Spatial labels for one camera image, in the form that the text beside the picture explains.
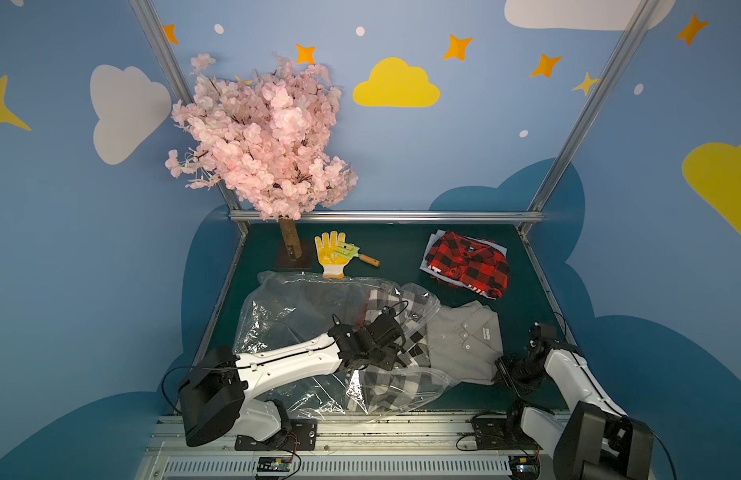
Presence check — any grey white plaid shirt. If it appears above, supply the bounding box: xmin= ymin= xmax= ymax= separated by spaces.
xmin=346 ymin=283 xmax=457 ymax=417

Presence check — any clear plastic vacuum bag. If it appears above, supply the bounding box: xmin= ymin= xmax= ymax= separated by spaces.
xmin=231 ymin=269 xmax=462 ymax=418

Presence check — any light blue shirt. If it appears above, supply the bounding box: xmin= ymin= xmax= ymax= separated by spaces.
xmin=419 ymin=230 xmax=509 ymax=299

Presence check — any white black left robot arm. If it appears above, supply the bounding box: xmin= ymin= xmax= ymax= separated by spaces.
xmin=178 ymin=307 xmax=406 ymax=447

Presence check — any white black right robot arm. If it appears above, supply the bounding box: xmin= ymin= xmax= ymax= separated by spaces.
xmin=496 ymin=323 xmax=655 ymax=479

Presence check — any right green circuit board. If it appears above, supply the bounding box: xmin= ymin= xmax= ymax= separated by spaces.
xmin=509 ymin=456 xmax=541 ymax=480

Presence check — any green circuit board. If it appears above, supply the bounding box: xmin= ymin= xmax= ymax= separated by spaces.
xmin=509 ymin=456 xmax=541 ymax=480
xmin=254 ymin=456 xmax=296 ymax=479

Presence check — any yellow hand-shaped clapper toy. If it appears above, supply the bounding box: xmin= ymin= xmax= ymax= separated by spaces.
xmin=314 ymin=231 xmax=381 ymax=279

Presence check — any left green circuit board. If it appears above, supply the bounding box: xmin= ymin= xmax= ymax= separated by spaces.
xmin=254 ymin=456 xmax=296 ymax=479

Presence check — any pink blossom artificial tree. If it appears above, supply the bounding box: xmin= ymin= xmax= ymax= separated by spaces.
xmin=164 ymin=53 xmax=358 ymax=261

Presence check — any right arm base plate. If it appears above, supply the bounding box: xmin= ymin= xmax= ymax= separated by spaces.
xmin=471 ymin=416 xmax=544 ymax=452

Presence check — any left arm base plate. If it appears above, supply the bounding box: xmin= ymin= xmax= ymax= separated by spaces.
xmin=234 ymin=419 xmax=318 ymax=453

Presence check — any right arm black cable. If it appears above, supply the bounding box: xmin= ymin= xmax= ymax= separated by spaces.
xmin=649 ymin=428 xmax=679 ymax=480

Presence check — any aluminium table frame rail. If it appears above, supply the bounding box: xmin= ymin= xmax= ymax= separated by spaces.
xmin=228 ymin=209 xmax=546 ymax=225

